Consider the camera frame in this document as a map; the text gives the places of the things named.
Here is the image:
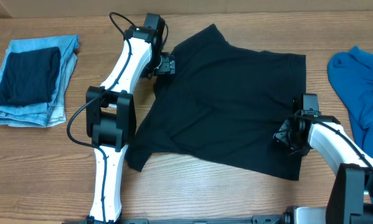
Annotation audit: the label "black t-shirt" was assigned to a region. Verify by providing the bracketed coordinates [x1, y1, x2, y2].
[125, 25, 306, 180]

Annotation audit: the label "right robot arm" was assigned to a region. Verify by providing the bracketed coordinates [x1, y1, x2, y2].
[273, 93, 373, 224]

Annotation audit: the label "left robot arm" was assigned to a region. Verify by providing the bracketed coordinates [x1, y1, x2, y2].
[85, 13, 175, 223]

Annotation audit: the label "blue t-shirt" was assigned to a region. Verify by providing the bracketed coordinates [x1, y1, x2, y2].
[327, 46, 373, 158]

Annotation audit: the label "folded light blue jeans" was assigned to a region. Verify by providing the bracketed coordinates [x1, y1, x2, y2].
[0, 35, 79, 128]

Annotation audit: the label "folded dark navy shirt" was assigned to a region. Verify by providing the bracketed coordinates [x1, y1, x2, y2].
[0, 47, 61, 106]

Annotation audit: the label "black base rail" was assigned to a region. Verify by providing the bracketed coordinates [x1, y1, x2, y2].
[61, 214, 286, 224]

